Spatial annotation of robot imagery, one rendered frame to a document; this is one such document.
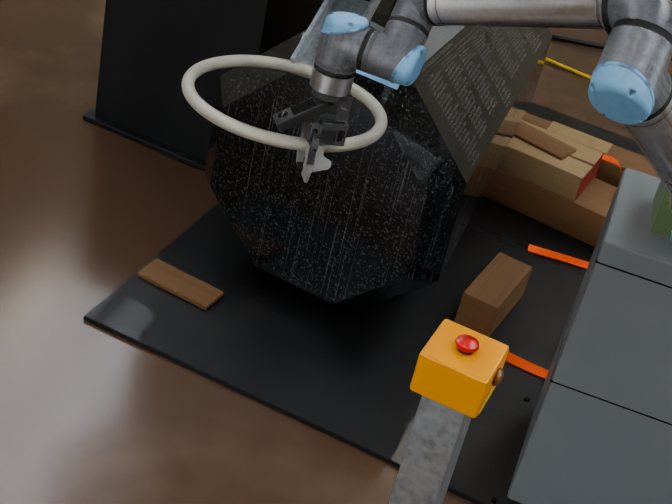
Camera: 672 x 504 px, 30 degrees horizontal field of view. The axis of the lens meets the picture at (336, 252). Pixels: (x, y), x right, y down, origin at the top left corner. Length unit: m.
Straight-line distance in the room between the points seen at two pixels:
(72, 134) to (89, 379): 1.31
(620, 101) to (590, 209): 2.27
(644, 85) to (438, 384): 0.63
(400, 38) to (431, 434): 0.88
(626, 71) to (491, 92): 1.63
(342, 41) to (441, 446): 0.92
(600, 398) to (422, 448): 1.08
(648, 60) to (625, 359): 1.04
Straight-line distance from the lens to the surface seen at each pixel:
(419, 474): 2.19
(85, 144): 4.50
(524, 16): 2.46
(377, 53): 2.60
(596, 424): 3.21
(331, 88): 2.66
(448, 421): 2.10
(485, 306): 3.87
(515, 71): 4.02
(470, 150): 3.58
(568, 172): 4.48
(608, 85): 2.22
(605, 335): 3.05
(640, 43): 2.25
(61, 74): 4.94
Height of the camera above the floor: 2.30
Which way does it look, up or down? 34 degrees down
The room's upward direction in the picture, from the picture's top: 13 degrees clockwise
